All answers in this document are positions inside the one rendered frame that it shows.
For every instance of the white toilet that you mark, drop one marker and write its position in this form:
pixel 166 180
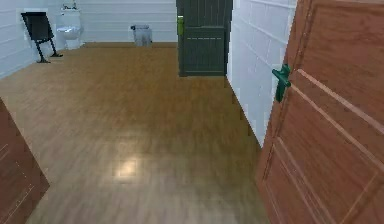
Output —
pixel 69 28

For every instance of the grey bin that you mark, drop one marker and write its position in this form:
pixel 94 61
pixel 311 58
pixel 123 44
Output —
pixel 142 35

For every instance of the dark green room door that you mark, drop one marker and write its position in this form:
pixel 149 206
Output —
pixel 204 40

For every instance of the brown wooden room door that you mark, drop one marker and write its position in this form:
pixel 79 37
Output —
pixel 333 116

